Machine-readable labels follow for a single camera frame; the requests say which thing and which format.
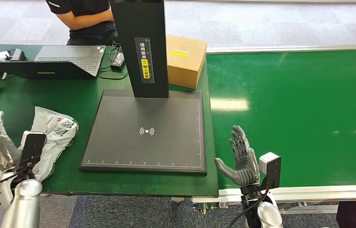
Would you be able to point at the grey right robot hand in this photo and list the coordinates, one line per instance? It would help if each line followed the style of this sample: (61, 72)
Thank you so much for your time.
(245, 168)

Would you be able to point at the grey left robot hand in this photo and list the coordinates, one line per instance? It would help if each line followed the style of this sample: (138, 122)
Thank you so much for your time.
(3, 151)

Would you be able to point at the white red plastic mailer package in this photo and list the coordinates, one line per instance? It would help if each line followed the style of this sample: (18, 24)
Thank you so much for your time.
(58, 132)

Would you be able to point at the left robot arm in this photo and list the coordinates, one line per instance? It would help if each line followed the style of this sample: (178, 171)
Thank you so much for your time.
(24, 204)

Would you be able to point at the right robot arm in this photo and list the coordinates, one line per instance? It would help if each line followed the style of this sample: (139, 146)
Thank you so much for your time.
(269, 217)

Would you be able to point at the person's forearm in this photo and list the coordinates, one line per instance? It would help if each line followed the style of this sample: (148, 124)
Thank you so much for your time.
(83, 20)

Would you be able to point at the green conveyor belt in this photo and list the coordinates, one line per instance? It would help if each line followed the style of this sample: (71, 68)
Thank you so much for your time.
(291, 110)

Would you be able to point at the grey open laptop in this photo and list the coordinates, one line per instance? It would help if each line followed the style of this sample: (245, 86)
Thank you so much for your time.
(71, 56)

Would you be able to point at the brown cardboard box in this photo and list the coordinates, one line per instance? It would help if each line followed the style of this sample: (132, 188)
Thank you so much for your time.
(184, 69)

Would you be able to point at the person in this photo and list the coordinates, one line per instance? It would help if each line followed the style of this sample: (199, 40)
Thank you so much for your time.
(86, 31)

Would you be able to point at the black power adapter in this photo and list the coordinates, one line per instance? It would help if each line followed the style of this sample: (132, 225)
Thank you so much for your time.
(118, 60)

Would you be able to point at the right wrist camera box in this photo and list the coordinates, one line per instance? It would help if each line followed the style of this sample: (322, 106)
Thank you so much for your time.
(270, 170)

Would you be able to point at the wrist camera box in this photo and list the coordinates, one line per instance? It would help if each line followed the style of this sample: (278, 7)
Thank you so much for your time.
(270, 170)
(33, 148)

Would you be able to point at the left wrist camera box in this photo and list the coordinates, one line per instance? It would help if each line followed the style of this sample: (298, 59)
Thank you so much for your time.
(33, 148)

